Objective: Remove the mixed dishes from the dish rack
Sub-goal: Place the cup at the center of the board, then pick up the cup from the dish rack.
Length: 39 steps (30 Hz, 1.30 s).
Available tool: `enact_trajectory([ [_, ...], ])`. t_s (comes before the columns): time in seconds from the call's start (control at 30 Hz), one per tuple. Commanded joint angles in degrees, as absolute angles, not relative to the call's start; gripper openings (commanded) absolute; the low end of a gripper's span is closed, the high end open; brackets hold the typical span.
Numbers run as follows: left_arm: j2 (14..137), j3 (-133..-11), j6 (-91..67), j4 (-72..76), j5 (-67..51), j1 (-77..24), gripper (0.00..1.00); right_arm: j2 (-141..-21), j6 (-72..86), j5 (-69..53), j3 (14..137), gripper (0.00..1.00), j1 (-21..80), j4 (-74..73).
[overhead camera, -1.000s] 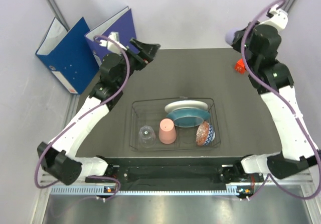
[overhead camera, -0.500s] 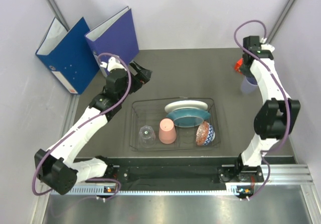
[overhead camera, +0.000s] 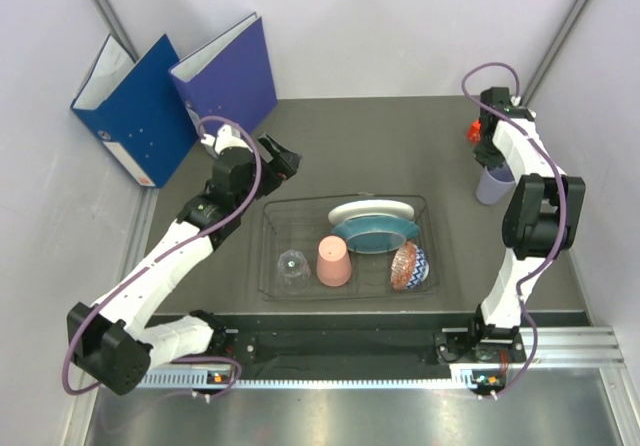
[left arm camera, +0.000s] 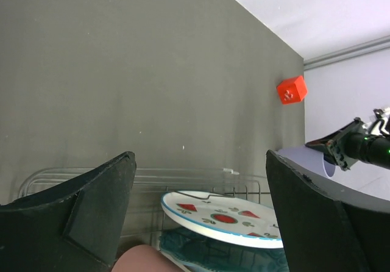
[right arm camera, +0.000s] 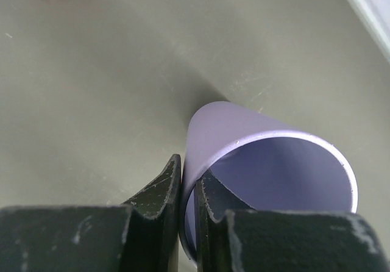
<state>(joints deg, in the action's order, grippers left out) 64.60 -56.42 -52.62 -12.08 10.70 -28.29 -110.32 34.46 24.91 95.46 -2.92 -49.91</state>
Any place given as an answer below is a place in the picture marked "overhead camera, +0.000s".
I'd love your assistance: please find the black wire dish rack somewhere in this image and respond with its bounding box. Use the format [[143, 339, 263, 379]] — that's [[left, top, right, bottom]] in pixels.
[[259, 195, 440, 301]]

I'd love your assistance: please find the pink plastic cup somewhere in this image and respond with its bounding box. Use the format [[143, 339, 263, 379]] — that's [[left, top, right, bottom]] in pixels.
[[316, 235, 352, 287]]

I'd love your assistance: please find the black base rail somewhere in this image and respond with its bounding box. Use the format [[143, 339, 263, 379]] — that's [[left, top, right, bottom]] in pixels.
[[169, 310, 591, 367]]

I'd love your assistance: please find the purple ring binder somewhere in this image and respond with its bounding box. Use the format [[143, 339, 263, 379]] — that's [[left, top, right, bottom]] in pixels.
[[168, 13, 277, 147]]

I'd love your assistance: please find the clear drinking glass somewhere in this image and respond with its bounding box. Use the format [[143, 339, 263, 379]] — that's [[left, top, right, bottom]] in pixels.
[[277, 249, 311, 295]]

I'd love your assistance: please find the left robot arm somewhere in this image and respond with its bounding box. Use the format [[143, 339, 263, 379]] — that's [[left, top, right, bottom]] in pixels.
[[67, 134, 301, 395]]

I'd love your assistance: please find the blue ring binder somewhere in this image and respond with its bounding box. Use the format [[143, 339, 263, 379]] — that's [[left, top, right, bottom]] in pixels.
[[71, 35, 197, 188]]

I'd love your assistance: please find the grey cable duct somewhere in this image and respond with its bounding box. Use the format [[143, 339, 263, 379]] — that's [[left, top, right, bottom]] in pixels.
[[137, 367, 498, 392]]

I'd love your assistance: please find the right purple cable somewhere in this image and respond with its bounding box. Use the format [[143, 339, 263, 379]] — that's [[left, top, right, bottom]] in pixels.
[[460, 61, 574, 401]]

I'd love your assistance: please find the red patterned bowl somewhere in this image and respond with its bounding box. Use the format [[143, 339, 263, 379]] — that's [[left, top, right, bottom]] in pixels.
[[390, 241, 417, 290]]

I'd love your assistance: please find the blue patterned bowl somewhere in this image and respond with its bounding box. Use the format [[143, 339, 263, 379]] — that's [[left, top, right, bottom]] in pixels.
[[404, 247, 430, 289]]

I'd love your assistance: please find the lilac plastic cup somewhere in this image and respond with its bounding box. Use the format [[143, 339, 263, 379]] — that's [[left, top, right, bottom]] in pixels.
[[476, 163, 515, 205]]

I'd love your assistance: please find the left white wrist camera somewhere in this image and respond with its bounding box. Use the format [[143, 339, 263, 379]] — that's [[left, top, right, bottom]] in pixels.
[[200, 124, 251, 158]]

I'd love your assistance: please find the red cube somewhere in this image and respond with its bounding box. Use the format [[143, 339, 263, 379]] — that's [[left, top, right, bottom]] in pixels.
[[466, 119, 481, 145]]

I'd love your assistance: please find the teal plate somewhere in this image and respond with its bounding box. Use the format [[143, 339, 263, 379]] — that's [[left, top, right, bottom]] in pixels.
[[332, 215, 420, 254]]

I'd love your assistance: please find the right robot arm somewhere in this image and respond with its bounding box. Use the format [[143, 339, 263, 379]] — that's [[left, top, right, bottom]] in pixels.
[[466, 87, 586, 362]]

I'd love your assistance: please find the white plate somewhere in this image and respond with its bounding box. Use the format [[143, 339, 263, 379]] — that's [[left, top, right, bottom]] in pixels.
[[328, 199, 415, 225]]

